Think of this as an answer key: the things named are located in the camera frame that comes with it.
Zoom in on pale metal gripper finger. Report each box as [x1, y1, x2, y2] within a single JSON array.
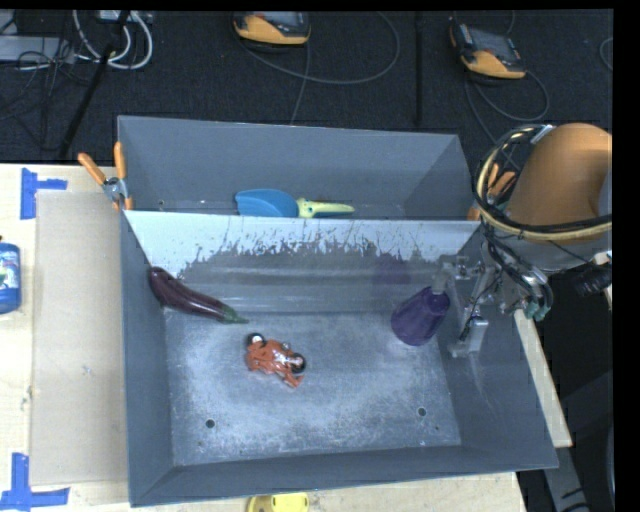
[[447, 316, 490, 358], [431, 254, 474, 295]]

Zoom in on purple cup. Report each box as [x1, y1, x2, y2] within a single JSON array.
[[390, 285, 452, 348]]

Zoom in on grey metal bin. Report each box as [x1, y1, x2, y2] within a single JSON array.
[[115, 114, 560, 508]]

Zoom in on orange toy motorcycle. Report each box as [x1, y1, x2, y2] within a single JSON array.
[[243, 332, 308, 390]]

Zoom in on blue and yellow toy scoop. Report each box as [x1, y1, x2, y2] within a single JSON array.
[[233, 188, 357, 220]]

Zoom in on purple toy eggplant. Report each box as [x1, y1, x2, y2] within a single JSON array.
[[147, 266, 250, 326]]

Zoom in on pale wood board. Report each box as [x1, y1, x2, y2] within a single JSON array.
[[28, 189, 132, 487]]

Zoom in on blue printed can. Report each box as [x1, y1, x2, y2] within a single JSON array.
[[0, 242, 23, 316]]

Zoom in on black cylinder on white bracket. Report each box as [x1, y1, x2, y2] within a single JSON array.
[[573, 251, 613, 300]]

